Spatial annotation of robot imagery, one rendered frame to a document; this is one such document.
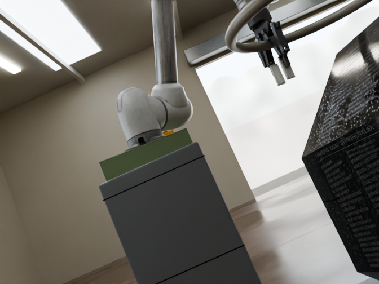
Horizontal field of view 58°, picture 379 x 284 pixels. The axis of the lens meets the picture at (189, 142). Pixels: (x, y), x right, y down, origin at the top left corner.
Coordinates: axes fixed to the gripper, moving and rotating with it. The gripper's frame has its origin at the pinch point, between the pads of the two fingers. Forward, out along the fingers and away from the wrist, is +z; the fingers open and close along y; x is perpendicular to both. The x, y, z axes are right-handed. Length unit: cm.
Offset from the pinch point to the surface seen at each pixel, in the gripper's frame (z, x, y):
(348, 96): 15.6, -3.8, 23.0
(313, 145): 23.9, -8.2, 9.6
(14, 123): -236, -131, -734
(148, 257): 40, -54, -38
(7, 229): -18, -206, -693
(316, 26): -9.0, 13.5, 6.7
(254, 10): -8.1, -23.7, 29.1
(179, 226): 34, -41, -34
